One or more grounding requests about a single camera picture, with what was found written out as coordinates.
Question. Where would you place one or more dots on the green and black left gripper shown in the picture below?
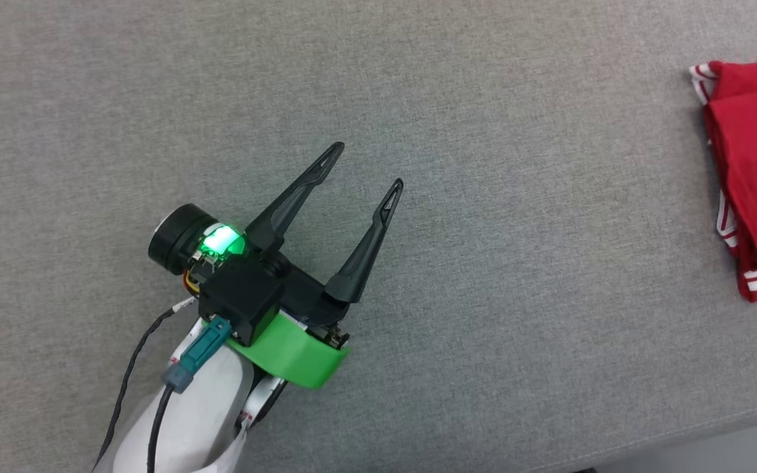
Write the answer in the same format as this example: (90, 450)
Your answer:
(299, 360)

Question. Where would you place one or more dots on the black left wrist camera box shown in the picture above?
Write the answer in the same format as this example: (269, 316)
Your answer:
(240, 295)

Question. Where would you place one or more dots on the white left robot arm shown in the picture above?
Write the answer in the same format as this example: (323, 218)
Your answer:
(201, 420)

